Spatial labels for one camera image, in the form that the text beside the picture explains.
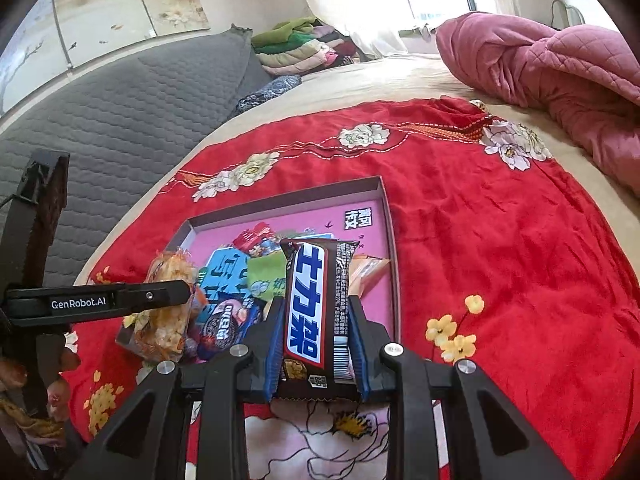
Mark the green pastry packet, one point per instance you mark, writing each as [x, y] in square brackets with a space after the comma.
[265, 277]

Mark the pink quilt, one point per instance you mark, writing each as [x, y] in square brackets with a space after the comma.
[550, 70]

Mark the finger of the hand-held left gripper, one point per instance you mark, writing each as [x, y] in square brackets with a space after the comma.
[155, 296]

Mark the orange-trimmed clear pastry packet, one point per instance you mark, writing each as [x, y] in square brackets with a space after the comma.
[167, 320]

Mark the white curtain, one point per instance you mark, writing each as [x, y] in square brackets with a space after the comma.
[350, 5]

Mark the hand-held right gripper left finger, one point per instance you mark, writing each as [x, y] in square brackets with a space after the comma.
[274, 370]

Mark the painted wall panel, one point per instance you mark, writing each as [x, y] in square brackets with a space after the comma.
[100, 10]

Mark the dark chocolate bar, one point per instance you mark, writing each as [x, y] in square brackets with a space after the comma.
[310, 320]

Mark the blue cookie packet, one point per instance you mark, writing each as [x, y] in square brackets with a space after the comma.
[225, 327]

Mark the white chair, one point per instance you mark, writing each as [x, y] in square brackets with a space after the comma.
[567, 12]

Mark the peach wafer packet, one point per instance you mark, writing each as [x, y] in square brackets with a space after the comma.
[370, 270]

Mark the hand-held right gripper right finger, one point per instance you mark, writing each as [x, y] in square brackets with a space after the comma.
[361, 375]

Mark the pink book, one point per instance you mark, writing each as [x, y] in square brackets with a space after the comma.
[320, 212]

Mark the beige bed sheet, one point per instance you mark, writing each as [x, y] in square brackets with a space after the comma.
[375, 80]

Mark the person's left hand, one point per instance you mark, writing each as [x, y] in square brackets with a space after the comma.
[59, 395]

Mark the dark patterned cloth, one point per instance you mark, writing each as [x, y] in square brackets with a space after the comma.
[270, 92]

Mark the red candy packet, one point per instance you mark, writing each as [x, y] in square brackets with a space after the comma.
[255, 240]

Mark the red floral blanket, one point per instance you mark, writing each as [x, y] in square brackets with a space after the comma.
[500, 210]

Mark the stack of folded clothes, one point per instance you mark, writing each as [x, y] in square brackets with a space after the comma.
[295, 50]

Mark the grey quilted headboard cover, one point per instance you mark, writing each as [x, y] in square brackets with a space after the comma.
[125, 110]

